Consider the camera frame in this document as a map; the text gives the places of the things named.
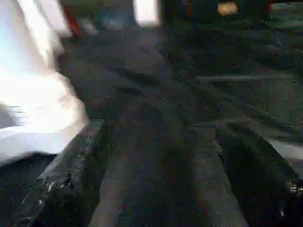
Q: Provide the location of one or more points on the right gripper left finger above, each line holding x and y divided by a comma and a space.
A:
59, 179

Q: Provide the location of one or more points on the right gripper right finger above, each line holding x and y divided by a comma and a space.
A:
255, 179

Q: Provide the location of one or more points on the black table mat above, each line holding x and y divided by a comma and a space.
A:
177, 94

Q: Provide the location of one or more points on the small yellow label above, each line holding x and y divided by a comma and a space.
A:
227, 8

